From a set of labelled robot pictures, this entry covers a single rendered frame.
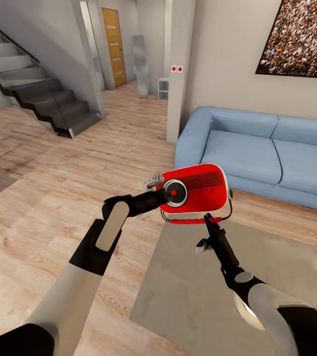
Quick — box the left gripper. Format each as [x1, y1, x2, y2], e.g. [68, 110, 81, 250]
[140, 188, 171, 212]

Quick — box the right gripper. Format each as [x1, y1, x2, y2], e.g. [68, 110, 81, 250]
[204, 213, 234, 259]

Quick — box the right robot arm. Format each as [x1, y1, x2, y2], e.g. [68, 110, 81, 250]
[196, 213, 317, 356]

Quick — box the radio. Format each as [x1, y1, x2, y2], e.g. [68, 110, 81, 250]
[154, 163, 233, 224]

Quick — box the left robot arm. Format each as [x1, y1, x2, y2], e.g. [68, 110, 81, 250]
[0, 175, 171, 356]

